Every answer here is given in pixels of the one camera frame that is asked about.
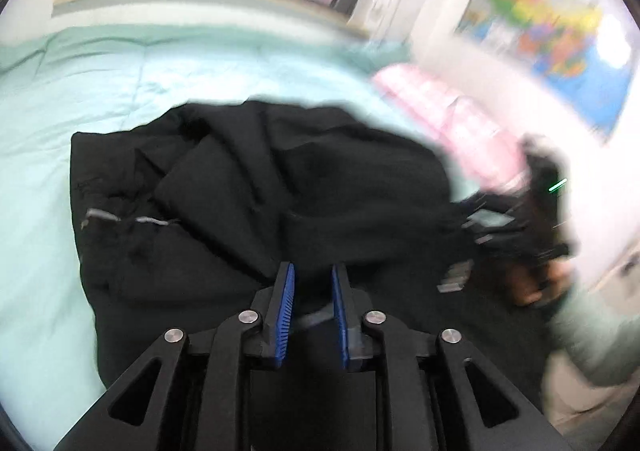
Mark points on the person's right hand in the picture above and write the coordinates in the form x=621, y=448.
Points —
x=532, y=291

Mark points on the black hooded jacket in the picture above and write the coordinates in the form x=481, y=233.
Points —
x=280, y=181

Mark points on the wooden window sill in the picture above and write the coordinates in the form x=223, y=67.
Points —
x=200, y=1

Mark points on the person's beige trousers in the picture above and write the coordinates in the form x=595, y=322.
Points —
x=585, y=401

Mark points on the light green bed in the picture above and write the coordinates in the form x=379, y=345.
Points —
x=75, y=81

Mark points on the person's right forearm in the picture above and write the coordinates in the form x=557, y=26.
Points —
x=600, y=331

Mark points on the mint green pillow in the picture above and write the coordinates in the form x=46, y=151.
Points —
x=385, y=58

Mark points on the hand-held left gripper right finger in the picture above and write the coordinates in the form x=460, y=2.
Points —
x=341, y=316

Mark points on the pink pillow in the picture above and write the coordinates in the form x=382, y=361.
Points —
x=440, y=116

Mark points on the colourful wall map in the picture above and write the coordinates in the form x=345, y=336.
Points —
x=550, y=31

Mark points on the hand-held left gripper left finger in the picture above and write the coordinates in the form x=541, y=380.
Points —
x=282, y=316

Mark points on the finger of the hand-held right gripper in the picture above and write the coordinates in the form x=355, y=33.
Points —
x=492, y=223
x=456, y=277

